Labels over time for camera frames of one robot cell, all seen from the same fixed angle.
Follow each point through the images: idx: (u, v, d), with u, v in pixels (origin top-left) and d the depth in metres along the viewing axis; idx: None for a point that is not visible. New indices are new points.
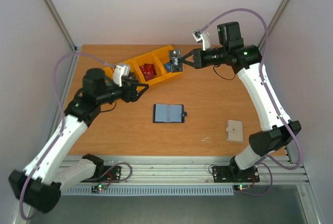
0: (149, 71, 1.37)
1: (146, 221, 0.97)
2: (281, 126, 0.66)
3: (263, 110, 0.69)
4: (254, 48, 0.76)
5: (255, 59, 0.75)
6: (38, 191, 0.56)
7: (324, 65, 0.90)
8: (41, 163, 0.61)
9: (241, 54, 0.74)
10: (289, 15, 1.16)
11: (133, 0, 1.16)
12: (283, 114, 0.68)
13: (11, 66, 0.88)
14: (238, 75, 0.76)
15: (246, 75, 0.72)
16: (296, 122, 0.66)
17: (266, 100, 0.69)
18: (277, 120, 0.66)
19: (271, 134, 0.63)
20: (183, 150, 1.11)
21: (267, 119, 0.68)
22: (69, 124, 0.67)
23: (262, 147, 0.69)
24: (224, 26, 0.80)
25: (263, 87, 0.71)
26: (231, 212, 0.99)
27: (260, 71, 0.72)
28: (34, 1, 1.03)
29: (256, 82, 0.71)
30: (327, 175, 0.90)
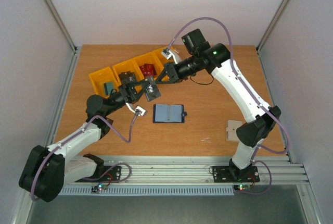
0: (149, 71, 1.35)
1: (146, 221, 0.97)
2: (264, 114, 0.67)
3: (244, 103, 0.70)
4: (221, 46, 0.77)
5: (225, 56, 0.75)
6: (58, 168, 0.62)
7: (324, 65, 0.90)
8: (64, 145, 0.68)
9: (210, 54, 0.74)
10: (289, 15, 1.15)
11: None
12: (263, 103, 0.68)
13: (11, 66, 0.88)
14: (213, 75, 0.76)
15: (220, 73, 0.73)
16: (276, 108, 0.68)
17: (243, 92, 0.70)
18: (258, 109, 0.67)
19: (256, 124, 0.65)
20: (183, 150, 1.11)
21: (248, 111, 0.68)
22: (91, 128, 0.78)
23: (250, 139, 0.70)
24: (187, 35, 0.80)
25: (239, 83, 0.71)
26: (232, 212, 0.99)
27: (233, 66, 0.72)
28: (34, 1, 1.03)
29: (231, 77, 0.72)
30: (327, 176, 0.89)
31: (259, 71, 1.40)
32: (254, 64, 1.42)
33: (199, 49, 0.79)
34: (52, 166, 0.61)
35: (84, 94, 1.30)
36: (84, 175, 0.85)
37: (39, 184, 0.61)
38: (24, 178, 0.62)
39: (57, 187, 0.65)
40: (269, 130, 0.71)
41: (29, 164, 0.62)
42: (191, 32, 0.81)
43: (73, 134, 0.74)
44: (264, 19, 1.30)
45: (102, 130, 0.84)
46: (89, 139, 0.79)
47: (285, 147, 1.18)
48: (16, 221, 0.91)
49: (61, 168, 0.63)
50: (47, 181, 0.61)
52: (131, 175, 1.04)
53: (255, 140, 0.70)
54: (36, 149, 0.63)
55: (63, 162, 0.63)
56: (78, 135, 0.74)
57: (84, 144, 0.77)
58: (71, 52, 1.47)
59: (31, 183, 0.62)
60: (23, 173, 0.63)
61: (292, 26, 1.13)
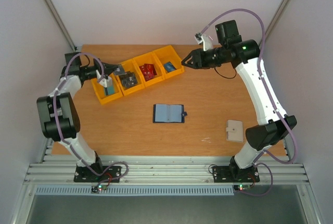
0: (149, 71, 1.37)
1: (146, 221, 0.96)
2: (277, 121, 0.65)
3: (260, 104, 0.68)
4: (253, 42, 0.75)
5: (253, 53, 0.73)
6: (69, 100, 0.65)
7: (324, 64, 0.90)
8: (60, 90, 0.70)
9: (239, 48, 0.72)
10: (289, 15, 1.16)
11: (133, 0, 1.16)
12: (280, 109, 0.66)
13: (11, 64, 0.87)
14: (237, 70, 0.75)
15: (245, 70, 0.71)
16: (292, 117, 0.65)
17: (263, 94, 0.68)
18: (273, 114, 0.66)
19: (267, 128, 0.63)
20: (183, 150, 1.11)
21: (263, 113, 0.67)
22: (72, 76, 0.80)
23: (257, 141, 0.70)
24: (221, 25, 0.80)
25: (260, 83, 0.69)
26: (232, 212, 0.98)
27: (258, 66, 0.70)
28: (34, 0, 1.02)
29: (254, 76, 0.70)
30: (327, 175, 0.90)
31: None
32: None
33: (228, 41, 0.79)
34: (64, 100, 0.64)
35: (84, 94, 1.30)
36: (88, 156, 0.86)
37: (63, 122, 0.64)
38: (46, 127, 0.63)
39: (77, 121, 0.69)
40: (280, 138, 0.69)
41: (42, 114, 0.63)
42: (226, 22, 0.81)
43: (59, 84, 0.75)
44: (264, 19, 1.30)
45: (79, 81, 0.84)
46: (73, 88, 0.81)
47: (285, 147, 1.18)
48: (16, 221, 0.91)
49: (72, 100, 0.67)
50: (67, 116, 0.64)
52: (132, 175, 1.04)
53: (261, 142, 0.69)
54: (40, 99, 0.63)
55: (70, 96, 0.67)
56: (64, 84, 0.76)
57: (72, 91, 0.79)
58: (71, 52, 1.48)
59: (56, 127, 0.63)
60: (42, 124, 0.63)
61: (292, 26, 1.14)
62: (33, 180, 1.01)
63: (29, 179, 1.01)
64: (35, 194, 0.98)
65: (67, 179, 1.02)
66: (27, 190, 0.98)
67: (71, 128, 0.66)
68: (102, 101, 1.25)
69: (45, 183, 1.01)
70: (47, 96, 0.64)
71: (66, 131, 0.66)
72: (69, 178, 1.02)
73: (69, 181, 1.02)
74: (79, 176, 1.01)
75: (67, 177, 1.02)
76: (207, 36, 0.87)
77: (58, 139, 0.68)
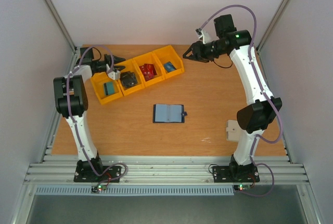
0: (149, 71, 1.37)
1: (146, 221, 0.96)
2: (264, 101, 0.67)
3: (248, 86, 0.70)
4: (246, 32, 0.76)
5: (246, 41, 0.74)
6: (81, 81, 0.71)
7: (323, 63, 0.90)
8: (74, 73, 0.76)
9: (232, 36, 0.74)
10: (289, 16, 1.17)
11: (133, 0, 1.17)
12: (267, 91, 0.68)
13: (11, 64, 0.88)
14: (230, 56, 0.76)
15: (237, 54, 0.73)
16: (278, 99, 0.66)
17: (252, 77, 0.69)
18: (260, 95, 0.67)
19: (253, 107, 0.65)
20: (183, 150, 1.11)
21: (251, 94, 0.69)
22: (86, 67, 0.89)
23: (245, 122, 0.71)
24: (218, 17, 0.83)
25: (250, 66, 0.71)
26: (232, 212, 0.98)
27: (250, 52, 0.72)
28: None
29: (245, 61, 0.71)
30: (326, 175, 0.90)
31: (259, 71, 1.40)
32: None
33: (224, 32, 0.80)
34: (78, 81, 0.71)
35: None
36: (89, 146, 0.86)
37: (74, 102, 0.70)
38: (59, 104, 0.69)
39: (86, 102, 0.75)
40: (268, 121, 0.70)
41: (56, 92, 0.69)
42: (223, 15, 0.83)
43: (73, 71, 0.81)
44: (264, 19, 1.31)
45: (89, 70, 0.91)
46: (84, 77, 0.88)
47: (285, 147, 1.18)
48: (16, 221, 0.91)
49: (83, 82, 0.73)
50: (78, 95, 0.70)
52: (132, 175, 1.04)
53: (249, 124, 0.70)
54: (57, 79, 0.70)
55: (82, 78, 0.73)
56: (77, 71, 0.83)
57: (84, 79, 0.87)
58: (71, 52, 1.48)
59: (67, 104, 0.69)
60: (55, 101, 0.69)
61: (292, 27, 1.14)
62: (33, 180, 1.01)
63: (29, 179, 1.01)
64: (35, 194, 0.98)
65: (67, 179, 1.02)
66: (27, 190, 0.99)
67: (80, 109, 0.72)
68: (102, 101, 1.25)
69: (45, 183, 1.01)
70: (62, 77, 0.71)
71: (77, 110, 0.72)
72: (69, 178, 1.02)
73: (69, 181, 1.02)
74: (79, 177, 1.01)
75: (67, 177, 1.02)
76: (206, 32, 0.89)
77: (67, 117, 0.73)
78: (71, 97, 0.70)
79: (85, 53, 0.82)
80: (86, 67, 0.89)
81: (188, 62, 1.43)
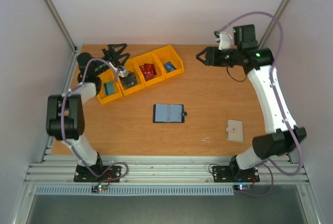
0: (149, 71, 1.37)
1: (146, 221, 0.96)
2: (285, 130, 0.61)
3: (269, 112, 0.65)
4: (267, 50, 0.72)
5: (266, 61, 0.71)
6: (78, 103, 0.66)
7: (323, 63, 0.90)
8: (73, 91, 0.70)
9: (252, 54, 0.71)
10: (289, 15, 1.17)
11: (134, 1, 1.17)
12: (289, 119, 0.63)
13: (11, 64, 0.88)
14: (248, 76, 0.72)
15: (256, 76, 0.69)
16: (302, 128, 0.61)
17: (273, 102, 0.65)
18: (282, 123, 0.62)
19: (273, 136, 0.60)
20: (183, 150, 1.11)
21: (271, 122, 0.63)
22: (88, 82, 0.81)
23: (263, 149, 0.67)
24: (240, 27, 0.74)
25: (271, 90, 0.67)
26: (232, 212, 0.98)
27: (271, 74, 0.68)
28: None
29: (266, 84, 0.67)
30: (327, 175, 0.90)
31: None
32: None
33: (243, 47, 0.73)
34: (75, 102, 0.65)
35: None
36: (88, 157, 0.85)
37: (68, 126, 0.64)
38: (50, 126, 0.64)
39: (81, 125, 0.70)
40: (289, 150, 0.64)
41: (50, 112, 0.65)
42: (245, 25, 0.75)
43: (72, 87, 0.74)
44: (264, 19, 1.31)
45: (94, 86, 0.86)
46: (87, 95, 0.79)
47: None
48: (16, 221, 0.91)
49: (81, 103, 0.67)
50: (73, 118, 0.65)
52: (132, 174, 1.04)
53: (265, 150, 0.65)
54: (52, 97, 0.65)
55: (80, 98, 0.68)
56: (79, 88, 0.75)
57: (86, 96, 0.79)
58: (71, 52, 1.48)
59: (60, 127, 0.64)
60: (47, 122, 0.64)
61: (292, 27, 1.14)
62: (33, 180, 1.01)
63: (29, 179, 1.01)
64: (35, 194, 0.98)
65: (67, 179, 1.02)
66: (27, 190, 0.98)
67: (74, 132, 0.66)
68: (102, 101, 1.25)
69: (45, 182, 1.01)
70: (58, 95, 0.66)
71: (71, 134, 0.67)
72: (69, 177, 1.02)
73: (69, 180, 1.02)
74: (78, 176, 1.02)
75: (67, 177, 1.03)
76: (228, 34, 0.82)
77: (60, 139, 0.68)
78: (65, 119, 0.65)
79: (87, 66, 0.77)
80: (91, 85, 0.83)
81: (188, 62, 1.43)
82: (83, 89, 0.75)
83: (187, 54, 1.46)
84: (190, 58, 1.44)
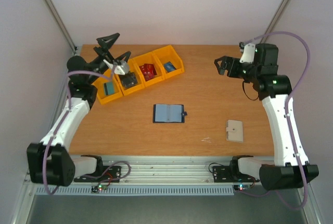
0: (149, 71, 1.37)
1: (146, 221, 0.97)
2: (295, 165, 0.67)
3: (280, 144, 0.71)
4: (285, 78, 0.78)
5: (282, 89, 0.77)
6: (63, 153, 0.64)
7: (324, 63, 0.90)
8: (58, 133, 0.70)
9: (269, 82, 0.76)
10: (290, 15, 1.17)
11: (134, 1, 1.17)
12: (301, 154, 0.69)
13: (12, 64, 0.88)
14: (263, 102, 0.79)
15: (271, 104, 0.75)
16: (313, 166, 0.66)
17: (285, 135, 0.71)
18: (292, 158, 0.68)
19: (282, 170, 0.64)
20: (183, 150, 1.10)
21: (282, 154, 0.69)
22: (76, 103, 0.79)
23: (268, 184, 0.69)
24: (263, 48, 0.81)
25: (284, 121, 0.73)
26: (232, 212, 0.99)
27: (286, 104, 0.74)
28: None
29: (280, 112, 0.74)
30: (327, 175, 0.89)
31: None
32: None
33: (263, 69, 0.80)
34: (54, 155, 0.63)
35: None
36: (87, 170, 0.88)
37: (51, 177, 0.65)
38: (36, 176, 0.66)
39: (68, 171, 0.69)
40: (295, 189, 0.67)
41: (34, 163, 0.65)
42: (269, 47, 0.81)
43: (58, 124, 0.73)
44: (264, 19, 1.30)
45: (89, 100, 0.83)
46: (76, 120, 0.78)
47: None
48: (16, 221, 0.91)
49: (64, 152, 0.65)
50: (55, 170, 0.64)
52: (132, 174, 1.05)
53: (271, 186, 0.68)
54: (32, 147, 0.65)
55: (62, 147, 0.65)
56: (64, 121, 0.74)
57: (75, 123, 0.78)
58: (71, 52, 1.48)
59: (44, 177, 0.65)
60: (32, 173, 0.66)
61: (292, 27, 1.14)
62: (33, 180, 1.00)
63: (29, 179, 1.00)
64: (35, 194, 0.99)
65: None
66: (27, 190, 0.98)
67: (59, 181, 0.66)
68: (102, 101, 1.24)
69: None
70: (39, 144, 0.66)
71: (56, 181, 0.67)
72: None
73: None
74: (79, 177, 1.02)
75: None
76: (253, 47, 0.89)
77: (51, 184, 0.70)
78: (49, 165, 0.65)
79: (80, 71, 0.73)
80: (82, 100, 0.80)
81: (189, 62, 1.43)
82: (66, 125, 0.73)
83: (187, 54, 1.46)
84: (190, 58, 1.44)
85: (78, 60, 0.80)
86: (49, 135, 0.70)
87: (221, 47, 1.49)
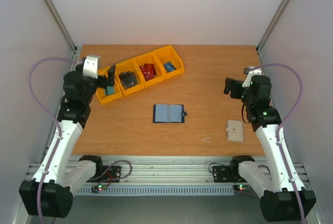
0: (149, 71, 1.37)
1: (146, 221, 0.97)
2: (292, 191, 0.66)
3: (275, 170, 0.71)
4: (275, 110, 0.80)
5: (272, 121, 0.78)
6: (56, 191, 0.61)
7: (323, 63, 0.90)
8: (49, 168, 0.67)
9: (259, 113, 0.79)
10: (290, 13, 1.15)
11: (133, 1, 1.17)
12: (295, 180, 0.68)
13: (11, 65, 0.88)
14: (256, 132, 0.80)
15: (264, 133, 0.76)
16: (310, 192, 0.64)
17: (279, 162, 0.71)
18: (288, 183, 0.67)
19: (280, 196, 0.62)
20: (183, 150, 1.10)
21: (278, 180, 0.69)
22: (67, 128, 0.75)
23: (268, 212, 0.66)
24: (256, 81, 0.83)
25: (277, 148, 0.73)
26: (231, 212, 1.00)
27: (277, 132, 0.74)
28: None
29: (271, 141, 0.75)
30: (327, 175, 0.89)
31: None
32: (254, 64, 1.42)
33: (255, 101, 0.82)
34: (48, 194, 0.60)
35: None
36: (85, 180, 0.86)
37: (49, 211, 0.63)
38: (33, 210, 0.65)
39: (66, 202, 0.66)
40: (299, 214, 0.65)
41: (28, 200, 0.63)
42: (263, 79, 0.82)
43: (51, 153, 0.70)
44: (264, 19, 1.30)
45: (80, 119, 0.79)
46: (69, 147, 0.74)
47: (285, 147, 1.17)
48: (16, 221, 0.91)
49: (59, 188, 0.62)
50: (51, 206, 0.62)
52: (132, 174, 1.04)
53: (274, 216, 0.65)
54: (24, 186, 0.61)
55: (55, 186, 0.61)
56: (56, 150, 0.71)
57: (68, 150, 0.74)
58: (71, 52, 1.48)
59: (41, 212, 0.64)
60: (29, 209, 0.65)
61: (292, 27, 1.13)
62: None
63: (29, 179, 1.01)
64: None
65: None
66: None
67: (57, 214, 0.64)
68: (102, 101, 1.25)
69: None
70: (32, 182, 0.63)
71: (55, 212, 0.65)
72: None
73: None
74: None
75: None
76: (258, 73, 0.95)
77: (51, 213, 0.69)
78: (42, 197, 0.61)
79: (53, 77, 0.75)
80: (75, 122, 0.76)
81: (188, 62, 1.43)
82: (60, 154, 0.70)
83: (187, 53, 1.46)
84: (190, 58, 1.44)
85: (74, 76, 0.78)
86: (40, 171, 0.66)
87: (221, 47, 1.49)
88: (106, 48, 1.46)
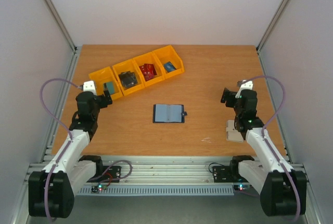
0: (149, 71, 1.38)
1: (146, 221, 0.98)
2: (282, 173, 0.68)
3: (265, 159, 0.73)
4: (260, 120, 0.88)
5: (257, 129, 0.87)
6: (64, 182, 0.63)
7: (323, 63, 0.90)
8: (60, 161, 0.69)
9: (246, 122, 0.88)
10: (290, 13, 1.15)
11: (134, 1, 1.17)
12: (285, 163, 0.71)
13: (11, 64, 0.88)
14: (246, 139, 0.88)
15: (251, 133, 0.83)
16: (301, 173, 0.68)
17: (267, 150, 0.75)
18: (278, 165, 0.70)
19: (272, 176, 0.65)
20: (183, 150, 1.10)
21: (268, 165, 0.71)
22: (78, 135, 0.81)
23: (269, 204, 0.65)
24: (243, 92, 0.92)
25: (264, 142, 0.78)
26: (231, 212, 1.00)
27: (263, 131, 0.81)
28: None
29: (258, 138, 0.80)
30: (327, 175, 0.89)
31: (260, 71, 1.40)
32: (254, 64, 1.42)
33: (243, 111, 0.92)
34: (56, 184, 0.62)
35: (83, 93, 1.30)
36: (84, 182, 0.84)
37: (51, 206, 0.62)
38: (34, 204, 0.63)
39: (70, 201, 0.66)
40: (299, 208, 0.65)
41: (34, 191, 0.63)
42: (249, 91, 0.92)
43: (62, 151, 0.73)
44: (264, 19, 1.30)
45: (89, 132, 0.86)
46: (77, 150, 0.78)
47: (285, 147, 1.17)
48: (16, 221, 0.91)
49: (67, 181, 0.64)
50: (56, 199, 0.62)
52: (132, 174, 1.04)
53: (276, 208, 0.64)
54: (34, 175, 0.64)
55: (66, 175, 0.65)
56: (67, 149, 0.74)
57: (77, 153, 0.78)
58: (71, 52, 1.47)
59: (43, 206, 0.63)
60: (30, 202, 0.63)
61: (292, 27, 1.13)
62: None
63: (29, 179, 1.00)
64: None
65: None
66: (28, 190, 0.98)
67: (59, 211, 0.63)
68: None
69: None
70: (41, 172, 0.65)
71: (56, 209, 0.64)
72: None
73: None
74: None
75: None
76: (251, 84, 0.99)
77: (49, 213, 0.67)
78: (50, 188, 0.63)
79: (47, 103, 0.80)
80: (84, 132, 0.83)
81: (188, 62, 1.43)
82: (71, 152, 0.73)
83: (187, 53, 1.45)
84: (190, 58, 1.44)
85: (87, 95, 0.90)
86: (50, 163, 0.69)
87: (221, 47, 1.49)
88: (106, 48, 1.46)
